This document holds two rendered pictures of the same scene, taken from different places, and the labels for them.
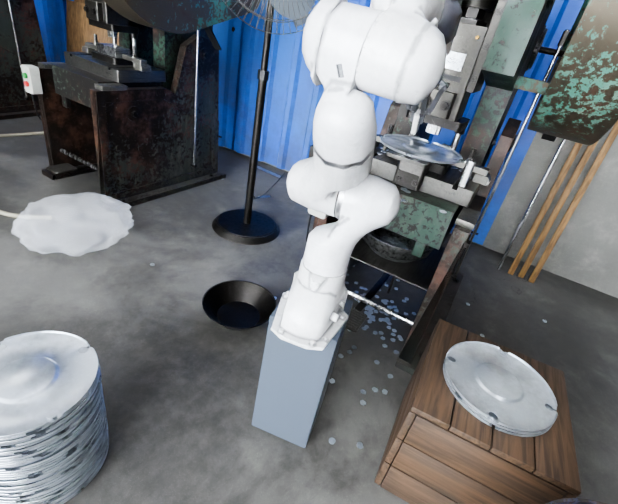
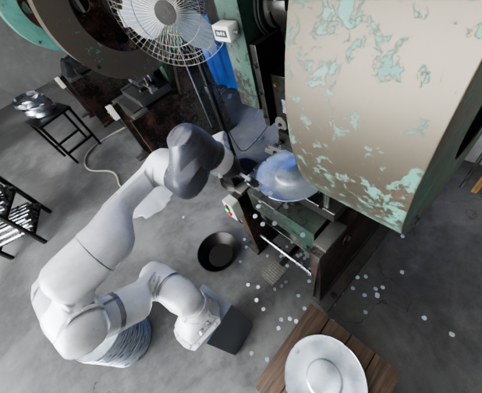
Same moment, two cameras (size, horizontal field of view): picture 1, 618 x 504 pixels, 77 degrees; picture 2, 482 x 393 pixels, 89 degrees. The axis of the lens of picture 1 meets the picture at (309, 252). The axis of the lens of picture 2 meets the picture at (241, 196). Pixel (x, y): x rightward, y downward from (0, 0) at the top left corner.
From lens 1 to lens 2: 1.03 m
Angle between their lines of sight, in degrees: 35
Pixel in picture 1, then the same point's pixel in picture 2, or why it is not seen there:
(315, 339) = (191, 344)
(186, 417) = not seen: hidden behind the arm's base
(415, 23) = (55, 327)
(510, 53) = not seen: hidden behind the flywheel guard
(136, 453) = (160, 344)
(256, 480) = (207, 369)
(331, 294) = (194, 323)
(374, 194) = (171, 306)
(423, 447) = not seen: outside the picture
